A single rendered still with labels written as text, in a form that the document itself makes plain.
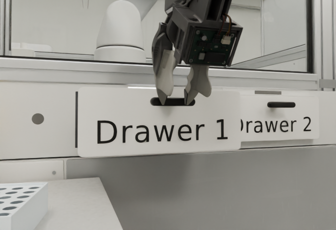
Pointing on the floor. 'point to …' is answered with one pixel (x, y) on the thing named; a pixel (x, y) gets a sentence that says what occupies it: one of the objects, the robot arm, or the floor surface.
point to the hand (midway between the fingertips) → (175, 94)
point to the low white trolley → (78, 206)
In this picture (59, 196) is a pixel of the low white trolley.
